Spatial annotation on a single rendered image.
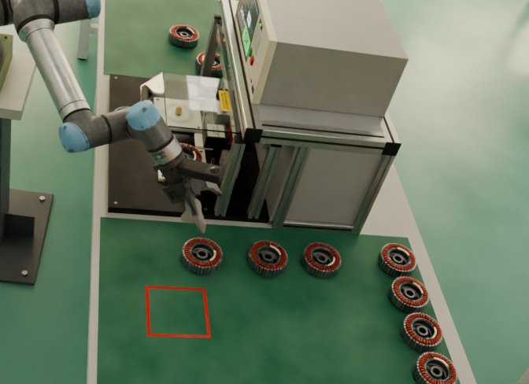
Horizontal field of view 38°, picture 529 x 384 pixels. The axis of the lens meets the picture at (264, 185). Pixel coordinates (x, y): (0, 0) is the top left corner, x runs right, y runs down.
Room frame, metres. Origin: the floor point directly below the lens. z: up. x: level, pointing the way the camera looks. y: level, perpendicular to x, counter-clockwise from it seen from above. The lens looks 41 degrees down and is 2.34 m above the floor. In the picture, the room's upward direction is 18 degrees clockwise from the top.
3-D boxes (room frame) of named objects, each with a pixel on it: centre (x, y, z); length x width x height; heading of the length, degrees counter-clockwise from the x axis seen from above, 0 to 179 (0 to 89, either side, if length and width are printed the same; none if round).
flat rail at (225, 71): (1.94, 0.21, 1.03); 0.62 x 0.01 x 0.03; 20
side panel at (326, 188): (1.73, -0.19, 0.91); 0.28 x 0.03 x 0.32; 110
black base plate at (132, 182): (1.91, 0.29, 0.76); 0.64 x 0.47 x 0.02; 20
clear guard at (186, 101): (1.74, 0.23, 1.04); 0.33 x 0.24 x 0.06; 110
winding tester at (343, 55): (2.00, -0.01, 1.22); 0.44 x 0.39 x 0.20; 20
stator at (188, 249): (1.46, 0.10, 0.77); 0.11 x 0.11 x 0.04
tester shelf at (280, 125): (2.01, 0.00, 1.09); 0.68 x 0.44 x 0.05; 20
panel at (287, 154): (1.99, 0.06, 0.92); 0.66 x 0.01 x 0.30; 20
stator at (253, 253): (1.53, -0.07, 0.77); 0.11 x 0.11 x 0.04
